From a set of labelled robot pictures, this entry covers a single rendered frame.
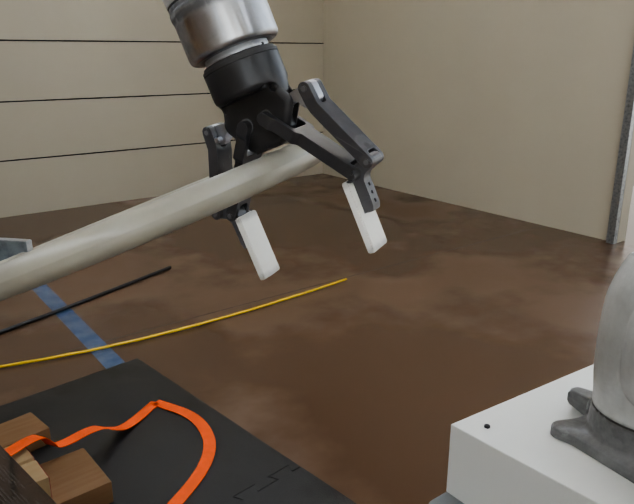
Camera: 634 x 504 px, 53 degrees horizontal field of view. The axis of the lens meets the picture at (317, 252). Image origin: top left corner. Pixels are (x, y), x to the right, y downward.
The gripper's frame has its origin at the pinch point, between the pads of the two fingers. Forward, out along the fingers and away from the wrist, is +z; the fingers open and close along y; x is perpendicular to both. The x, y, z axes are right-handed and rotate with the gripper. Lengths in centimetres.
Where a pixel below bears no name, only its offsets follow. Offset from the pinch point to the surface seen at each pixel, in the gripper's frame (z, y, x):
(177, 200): -10.1, 2.3, 12.4
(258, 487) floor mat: 91, 118, -81
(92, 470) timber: 64, 157, -54
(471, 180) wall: 85, 180, -514
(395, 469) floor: 108, 87, -114
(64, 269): -8.3, 9.7, 20.0
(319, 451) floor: 97, 113, -110
